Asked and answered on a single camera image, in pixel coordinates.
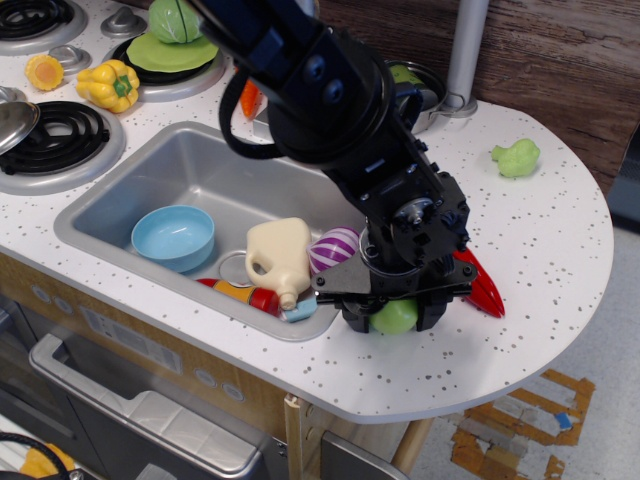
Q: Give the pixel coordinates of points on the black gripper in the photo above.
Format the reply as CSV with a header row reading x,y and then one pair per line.
x,y
416,219

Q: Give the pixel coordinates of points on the green toy pear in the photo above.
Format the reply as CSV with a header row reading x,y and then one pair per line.
x,y
396,317

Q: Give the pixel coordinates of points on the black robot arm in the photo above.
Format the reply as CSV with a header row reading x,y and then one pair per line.
x,y
326,100

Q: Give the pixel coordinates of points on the light blue plastic bowl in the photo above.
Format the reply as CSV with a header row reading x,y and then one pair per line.
x,y
177,237

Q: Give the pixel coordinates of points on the purple striped toy onion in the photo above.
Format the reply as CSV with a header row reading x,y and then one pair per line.
x,y
332,248

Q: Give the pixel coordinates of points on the red toy chili pepper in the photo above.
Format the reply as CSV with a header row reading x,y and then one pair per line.
x,y
484,294

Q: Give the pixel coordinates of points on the cream toy milk jug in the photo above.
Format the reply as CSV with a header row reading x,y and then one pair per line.
x,y
276,258

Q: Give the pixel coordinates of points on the red orange toy bottle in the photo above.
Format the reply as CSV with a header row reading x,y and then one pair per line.
x,y
260,298

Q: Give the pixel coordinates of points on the light green toy broccoli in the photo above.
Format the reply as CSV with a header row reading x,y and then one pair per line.
x,y
518,160

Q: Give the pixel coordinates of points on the small steel pot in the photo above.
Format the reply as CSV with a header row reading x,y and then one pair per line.
x,y
433,96

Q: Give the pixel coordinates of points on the green toy can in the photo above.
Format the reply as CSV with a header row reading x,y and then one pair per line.
x,y
403,74

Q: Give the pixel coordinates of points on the grey metal sink basin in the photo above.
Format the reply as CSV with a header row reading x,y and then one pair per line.
x,y
190,164

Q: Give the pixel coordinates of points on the orange toy carrot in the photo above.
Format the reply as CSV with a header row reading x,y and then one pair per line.
x,y
250,99

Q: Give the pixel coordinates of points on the grey vertical pole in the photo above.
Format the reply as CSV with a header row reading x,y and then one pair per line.
x,y
469,29

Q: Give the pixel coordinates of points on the green plastic plate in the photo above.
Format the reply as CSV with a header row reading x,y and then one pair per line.
x,y
151,54

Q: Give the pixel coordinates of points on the yellow toy bell pepper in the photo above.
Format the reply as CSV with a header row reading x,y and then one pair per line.
x,y
112,86

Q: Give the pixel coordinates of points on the front left stove burner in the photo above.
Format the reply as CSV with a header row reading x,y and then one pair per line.
x,y
71,145

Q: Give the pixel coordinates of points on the green toy cabbage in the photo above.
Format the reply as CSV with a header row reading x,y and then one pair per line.
x,y
173,22

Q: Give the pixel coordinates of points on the yellow toy on floor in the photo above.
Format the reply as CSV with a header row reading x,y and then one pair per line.
x,y
37,465

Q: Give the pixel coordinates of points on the silver stove knob rear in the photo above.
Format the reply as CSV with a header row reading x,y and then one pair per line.
x,y
124,23

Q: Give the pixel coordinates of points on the silver stove knob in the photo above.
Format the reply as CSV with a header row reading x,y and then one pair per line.
x,y
124,23
73,59

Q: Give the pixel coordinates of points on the silver pot lid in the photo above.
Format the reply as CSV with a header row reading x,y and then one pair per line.
x,y
18,117

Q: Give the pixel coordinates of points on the yellow toy corn slice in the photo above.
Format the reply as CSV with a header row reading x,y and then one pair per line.
x,y
44,72

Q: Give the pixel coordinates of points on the back left stove burner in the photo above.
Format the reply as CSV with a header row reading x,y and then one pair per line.
x,y
29,27

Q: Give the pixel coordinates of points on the silver oven door handle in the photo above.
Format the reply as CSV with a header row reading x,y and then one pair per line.
x,y
147,436

